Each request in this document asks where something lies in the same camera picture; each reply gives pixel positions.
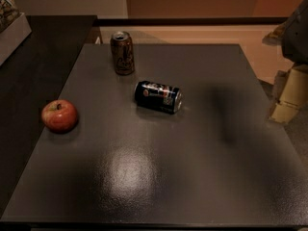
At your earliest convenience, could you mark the white box at left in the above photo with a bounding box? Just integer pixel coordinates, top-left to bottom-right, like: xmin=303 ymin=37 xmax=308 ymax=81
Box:
xmin=0 ymin=0 xmax=32 ymax=65

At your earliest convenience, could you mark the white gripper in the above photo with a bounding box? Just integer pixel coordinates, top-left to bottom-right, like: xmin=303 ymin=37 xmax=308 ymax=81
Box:
xmin=269 ymin=64 xmax=308 ymax=124

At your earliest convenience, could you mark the brown soda can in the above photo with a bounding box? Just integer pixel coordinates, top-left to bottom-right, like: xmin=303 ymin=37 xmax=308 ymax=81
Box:
xmin=110 ymin=31 xmax=135 ymax=75

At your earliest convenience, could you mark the blue pepsi can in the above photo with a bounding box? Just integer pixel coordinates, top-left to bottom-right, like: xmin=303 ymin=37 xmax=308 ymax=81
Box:
xmin=134 ymin=81 xmax=183 ymax=115

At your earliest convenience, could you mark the dark wall rail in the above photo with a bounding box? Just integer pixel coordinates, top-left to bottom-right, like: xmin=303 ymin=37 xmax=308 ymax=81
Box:
xmin=93 ymin=17 xmax=287 ymax=27

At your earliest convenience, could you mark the red apple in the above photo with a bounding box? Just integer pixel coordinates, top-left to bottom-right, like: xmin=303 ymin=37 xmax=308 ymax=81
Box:
xmin=40 ymin=99 xmax=78 ymax=133

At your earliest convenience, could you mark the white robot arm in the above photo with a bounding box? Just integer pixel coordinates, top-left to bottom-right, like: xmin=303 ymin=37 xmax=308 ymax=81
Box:
xmin=264 ymin=0 xmax=308 ymax=124

